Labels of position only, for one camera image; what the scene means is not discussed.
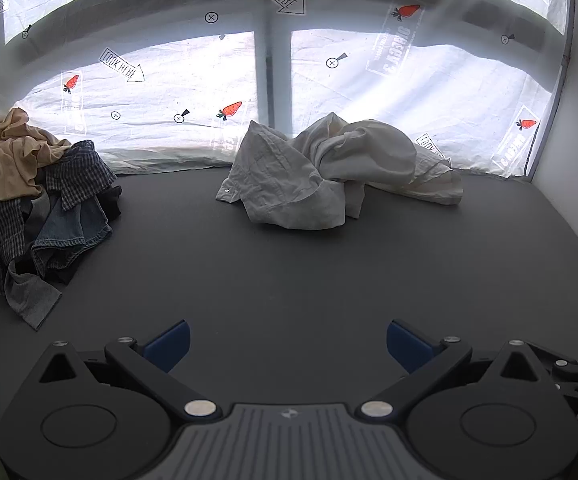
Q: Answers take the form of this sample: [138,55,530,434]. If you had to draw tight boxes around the plaid shirt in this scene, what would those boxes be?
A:
[0,140,118,297]

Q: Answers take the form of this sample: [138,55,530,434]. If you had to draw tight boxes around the white pants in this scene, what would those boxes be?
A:
[216,112,464,231]

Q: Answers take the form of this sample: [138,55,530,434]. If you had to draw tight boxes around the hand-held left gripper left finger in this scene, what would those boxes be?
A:
[36,319,222,421]

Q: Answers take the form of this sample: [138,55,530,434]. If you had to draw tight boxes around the white printed sheet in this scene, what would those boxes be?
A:
[0,0,578,179]

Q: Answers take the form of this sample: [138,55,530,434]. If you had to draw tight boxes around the beige garment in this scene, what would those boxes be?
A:
[0,107,72,201]

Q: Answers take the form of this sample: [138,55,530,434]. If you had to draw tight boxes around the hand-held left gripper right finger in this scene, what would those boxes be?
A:
[359,318,557,421]

